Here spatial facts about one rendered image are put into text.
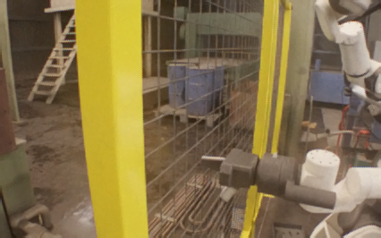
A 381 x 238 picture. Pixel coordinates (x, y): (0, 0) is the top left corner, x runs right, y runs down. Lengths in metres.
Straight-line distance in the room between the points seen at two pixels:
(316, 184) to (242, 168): 0.15
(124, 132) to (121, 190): 0.06
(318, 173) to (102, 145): 0.40
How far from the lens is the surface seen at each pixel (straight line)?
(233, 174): 0.56
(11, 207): 2.39
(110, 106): 0.26
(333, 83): 7.22
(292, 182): 0.55
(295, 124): 2.84
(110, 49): 0.25
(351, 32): 0.74
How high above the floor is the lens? 1.48
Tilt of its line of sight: 16 degrees down
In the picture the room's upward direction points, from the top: 1 degrees clockwise
